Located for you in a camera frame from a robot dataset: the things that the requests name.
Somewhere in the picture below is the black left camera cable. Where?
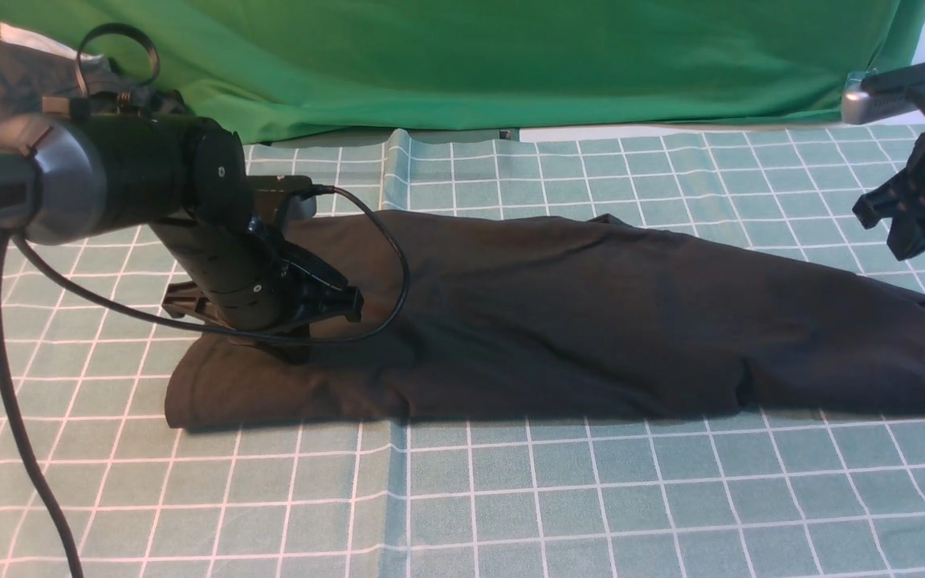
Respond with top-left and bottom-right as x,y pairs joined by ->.
0,22 -> 411,578

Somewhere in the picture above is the dark gray long-sleeve top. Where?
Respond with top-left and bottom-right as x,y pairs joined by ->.
164,211 -> 925,430

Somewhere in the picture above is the green backdrop cloth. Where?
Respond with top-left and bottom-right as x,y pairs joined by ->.
0,1 -> 925,142

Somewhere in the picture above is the green checkered table mat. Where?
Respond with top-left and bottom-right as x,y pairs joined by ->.
2,114 -> 925,577

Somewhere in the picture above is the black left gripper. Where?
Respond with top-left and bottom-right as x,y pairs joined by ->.
150,128 -> 364,332

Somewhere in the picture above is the crumpled dark gray garment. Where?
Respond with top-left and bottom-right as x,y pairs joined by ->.
0,22 -> 189,124

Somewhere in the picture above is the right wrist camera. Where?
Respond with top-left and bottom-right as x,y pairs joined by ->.
840,62 -> 925,125

